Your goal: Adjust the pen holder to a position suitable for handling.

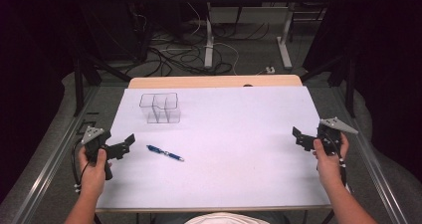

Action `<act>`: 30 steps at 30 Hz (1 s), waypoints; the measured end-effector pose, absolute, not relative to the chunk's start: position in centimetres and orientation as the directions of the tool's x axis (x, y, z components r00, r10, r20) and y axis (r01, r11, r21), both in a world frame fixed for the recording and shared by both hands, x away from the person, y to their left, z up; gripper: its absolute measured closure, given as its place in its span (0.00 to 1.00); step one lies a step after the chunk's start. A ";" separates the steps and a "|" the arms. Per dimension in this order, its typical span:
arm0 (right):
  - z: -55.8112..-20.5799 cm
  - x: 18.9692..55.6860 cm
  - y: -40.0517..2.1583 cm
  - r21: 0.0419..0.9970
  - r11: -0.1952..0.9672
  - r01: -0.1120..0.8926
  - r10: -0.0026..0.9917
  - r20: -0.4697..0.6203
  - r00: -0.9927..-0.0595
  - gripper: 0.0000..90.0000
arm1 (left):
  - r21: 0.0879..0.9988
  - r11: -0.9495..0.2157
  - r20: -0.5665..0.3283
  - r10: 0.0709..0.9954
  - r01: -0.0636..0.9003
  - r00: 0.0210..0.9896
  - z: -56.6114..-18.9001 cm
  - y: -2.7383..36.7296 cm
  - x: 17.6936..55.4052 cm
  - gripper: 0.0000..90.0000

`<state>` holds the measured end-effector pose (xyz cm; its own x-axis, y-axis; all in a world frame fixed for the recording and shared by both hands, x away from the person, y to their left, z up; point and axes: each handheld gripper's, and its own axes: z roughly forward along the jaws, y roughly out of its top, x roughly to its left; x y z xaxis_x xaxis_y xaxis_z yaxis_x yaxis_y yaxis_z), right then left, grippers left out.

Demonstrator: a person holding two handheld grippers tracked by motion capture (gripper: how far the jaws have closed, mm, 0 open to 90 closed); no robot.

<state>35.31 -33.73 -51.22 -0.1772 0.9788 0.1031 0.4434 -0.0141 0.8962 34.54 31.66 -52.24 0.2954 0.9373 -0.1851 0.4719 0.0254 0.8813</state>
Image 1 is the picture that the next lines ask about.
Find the black metal stand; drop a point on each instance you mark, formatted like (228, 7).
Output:
(78, 84)
(350, 84)

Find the person's white shirt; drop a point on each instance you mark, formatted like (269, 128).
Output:
(229, 219)

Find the white plug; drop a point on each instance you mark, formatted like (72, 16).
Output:
(270, 70)

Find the white desk leg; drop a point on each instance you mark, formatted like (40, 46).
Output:
(208, 44)
(284, 51)

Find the light wooden table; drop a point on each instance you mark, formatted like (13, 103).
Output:
(215, 81)

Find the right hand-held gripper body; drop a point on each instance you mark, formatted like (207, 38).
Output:
(331, 137)

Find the black curtain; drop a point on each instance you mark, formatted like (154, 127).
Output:
(388, 51)
(30, 68)

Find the grey desk panel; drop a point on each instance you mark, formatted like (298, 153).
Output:
(252, 15)

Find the blue pen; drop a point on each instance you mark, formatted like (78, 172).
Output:
(164, 153)

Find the person's right hand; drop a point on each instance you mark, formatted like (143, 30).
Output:
(328, 171)

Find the aluminium rail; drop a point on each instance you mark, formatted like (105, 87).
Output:
(49, 169)
(371, 161)

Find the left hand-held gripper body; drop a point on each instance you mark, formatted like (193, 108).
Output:
(94, 141)

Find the person's left hand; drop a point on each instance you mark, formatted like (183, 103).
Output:
(93, 177)

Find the clear acrylic organizer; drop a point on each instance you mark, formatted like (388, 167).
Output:
(156, 108)

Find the white table mat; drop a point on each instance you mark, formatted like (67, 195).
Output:
(232, 124)

